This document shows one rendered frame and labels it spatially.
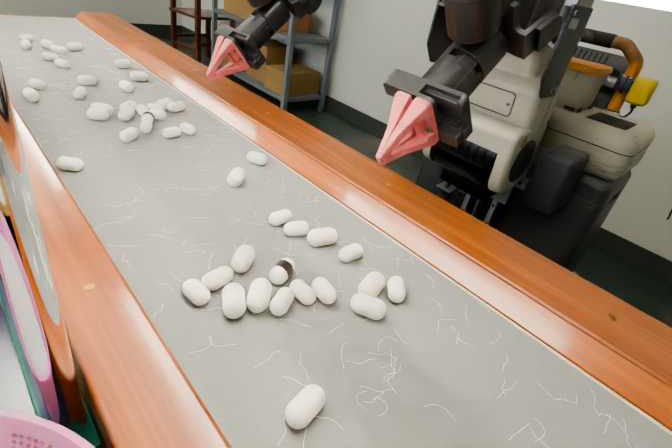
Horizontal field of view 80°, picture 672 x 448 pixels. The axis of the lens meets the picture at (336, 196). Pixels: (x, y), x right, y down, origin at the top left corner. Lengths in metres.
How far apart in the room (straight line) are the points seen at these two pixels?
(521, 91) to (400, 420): 0.73
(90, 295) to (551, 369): 0.42
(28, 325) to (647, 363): 0.49
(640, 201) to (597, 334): 1.92
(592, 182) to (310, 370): 0.96
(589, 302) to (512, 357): 0.13
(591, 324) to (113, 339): 0.44
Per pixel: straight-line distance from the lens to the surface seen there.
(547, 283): 0.52
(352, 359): 0.38
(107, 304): 0.39
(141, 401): 0.32
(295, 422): 0.32
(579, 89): 1.22
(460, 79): 0.48
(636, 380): 0.49
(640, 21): 2.32
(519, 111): 0.94
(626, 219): 2.42
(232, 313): 0.38
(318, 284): 0.41
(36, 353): 0.30
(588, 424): 0.44
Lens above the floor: 1.03
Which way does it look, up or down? 29 degrees down
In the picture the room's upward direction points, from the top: 11 degrees clockwise
